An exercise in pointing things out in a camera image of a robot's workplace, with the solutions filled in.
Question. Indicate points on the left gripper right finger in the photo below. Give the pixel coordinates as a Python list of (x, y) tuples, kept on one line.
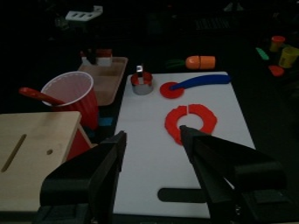
[(234, 175)]

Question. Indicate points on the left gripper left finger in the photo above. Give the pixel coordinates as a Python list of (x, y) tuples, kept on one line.
[(90, 175)]

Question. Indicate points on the small white sushi toy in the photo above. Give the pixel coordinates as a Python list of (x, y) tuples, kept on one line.
[(85, 59)]

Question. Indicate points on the white sushi toy red top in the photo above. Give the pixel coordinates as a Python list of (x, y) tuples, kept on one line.
[(105, 58)]

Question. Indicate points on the wooden box with red front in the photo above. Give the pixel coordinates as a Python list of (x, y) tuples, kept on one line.
[(35, 151)]

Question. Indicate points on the white cutting board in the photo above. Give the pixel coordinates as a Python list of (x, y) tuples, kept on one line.
[(155, 163)]

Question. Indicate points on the small blue block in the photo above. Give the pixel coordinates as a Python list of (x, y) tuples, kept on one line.
[(106, 121)]

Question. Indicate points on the red plastic cup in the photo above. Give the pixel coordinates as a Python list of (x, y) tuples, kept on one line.
[(83, 99)]

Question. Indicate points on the red plastic utensil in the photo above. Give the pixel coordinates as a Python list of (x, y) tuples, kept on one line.
[(39, 95)]

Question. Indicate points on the wooden tray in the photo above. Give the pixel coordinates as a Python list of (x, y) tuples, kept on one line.
[(107, 84)]

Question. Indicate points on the red tub lid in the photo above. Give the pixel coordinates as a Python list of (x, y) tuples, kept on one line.
[(277, 71)]

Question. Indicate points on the toy carrot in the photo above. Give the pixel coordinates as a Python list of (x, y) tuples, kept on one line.
[(201, 62)]

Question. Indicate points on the small green plastic piece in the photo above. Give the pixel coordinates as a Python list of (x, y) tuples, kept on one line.
[(264, 54)]

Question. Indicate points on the yellow dough tub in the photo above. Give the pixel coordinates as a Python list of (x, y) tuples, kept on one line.
[(289, 57)]

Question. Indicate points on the yellow tub with red lid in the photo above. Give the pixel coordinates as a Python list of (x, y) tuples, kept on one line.
[(277, 43)]

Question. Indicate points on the white power strip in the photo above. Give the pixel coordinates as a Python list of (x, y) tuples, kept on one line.
[(83, 14)]

